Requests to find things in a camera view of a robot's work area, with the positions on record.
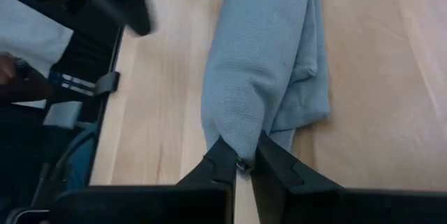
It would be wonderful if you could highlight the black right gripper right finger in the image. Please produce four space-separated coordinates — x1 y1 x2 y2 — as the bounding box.
251 131 447 224

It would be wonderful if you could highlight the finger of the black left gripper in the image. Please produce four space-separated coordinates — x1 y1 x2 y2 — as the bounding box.
69 0 172 37

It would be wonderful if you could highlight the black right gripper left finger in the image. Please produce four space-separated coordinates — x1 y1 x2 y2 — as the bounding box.
52 136 237 224

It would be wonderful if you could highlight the grey towel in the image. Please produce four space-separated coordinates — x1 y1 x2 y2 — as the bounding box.
200 0 331 169

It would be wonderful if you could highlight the person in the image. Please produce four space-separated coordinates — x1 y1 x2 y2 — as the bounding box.
0 0 76 110

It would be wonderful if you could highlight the blue chair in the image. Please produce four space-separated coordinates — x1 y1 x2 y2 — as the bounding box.
64 122 101 190

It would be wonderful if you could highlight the grey plastic block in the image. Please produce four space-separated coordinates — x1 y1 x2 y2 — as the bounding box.
42 100 84 130

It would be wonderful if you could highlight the person's hand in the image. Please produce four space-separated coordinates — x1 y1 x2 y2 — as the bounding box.
0 52 53 105

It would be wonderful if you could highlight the black metal table frame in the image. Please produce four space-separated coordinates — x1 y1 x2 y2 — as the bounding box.
87 24 126 186

